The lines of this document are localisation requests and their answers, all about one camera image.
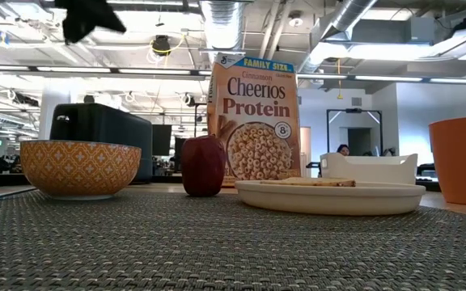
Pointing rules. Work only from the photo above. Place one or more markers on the slice of toast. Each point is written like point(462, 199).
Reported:
point(310, 182)

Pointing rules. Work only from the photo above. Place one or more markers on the person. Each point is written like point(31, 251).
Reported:
point(343, 150)

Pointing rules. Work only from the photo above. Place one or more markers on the white plastic bin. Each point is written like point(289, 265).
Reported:
point(374, 169)

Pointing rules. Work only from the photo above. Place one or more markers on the silver ribbed air duct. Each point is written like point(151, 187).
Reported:
point(221, 24)

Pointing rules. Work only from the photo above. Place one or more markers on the red plastic cup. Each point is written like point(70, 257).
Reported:
point(463, 161)

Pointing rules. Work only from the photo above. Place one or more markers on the black toaster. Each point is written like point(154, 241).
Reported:
point(103, 125)

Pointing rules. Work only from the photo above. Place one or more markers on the large silver air duct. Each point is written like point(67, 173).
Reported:
point(338, 28)

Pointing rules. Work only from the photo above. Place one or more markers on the dark red apple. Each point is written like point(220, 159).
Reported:
point(203, 165)

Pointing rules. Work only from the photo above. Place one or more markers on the black frame stand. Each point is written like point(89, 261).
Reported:
point(354, 110)

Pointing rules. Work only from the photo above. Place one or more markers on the black ceiling camera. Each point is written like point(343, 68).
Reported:
point(161, 44)

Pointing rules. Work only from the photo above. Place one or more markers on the ceiling light strip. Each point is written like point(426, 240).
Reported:
point(154, 71)
point(73, 69)
point(388, 78)

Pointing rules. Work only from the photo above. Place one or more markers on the Cheerios Protein cereal box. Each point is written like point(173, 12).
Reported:
point(257, 105)

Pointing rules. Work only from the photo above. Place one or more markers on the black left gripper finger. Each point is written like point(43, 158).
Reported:
point(105, 18)
point(73, 20)

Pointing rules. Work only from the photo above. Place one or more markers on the black monitor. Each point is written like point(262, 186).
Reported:
point(162, 139)

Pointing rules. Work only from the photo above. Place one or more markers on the orange patterned bowl blue inside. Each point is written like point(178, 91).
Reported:
point(79, 167)

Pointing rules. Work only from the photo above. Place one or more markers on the white round plate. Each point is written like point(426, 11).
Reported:
point(330, 200)

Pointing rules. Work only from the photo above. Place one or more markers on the grey woven placemat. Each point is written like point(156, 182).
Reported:
point(233, 246)

